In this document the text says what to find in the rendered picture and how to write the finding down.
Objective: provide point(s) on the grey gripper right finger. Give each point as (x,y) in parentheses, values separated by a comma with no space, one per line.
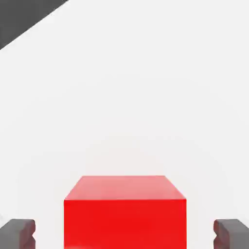
(233,235)

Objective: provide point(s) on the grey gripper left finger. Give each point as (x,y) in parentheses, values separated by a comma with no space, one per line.
(15,235)

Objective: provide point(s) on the small red cube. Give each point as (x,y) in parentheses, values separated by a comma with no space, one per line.
(124,219)

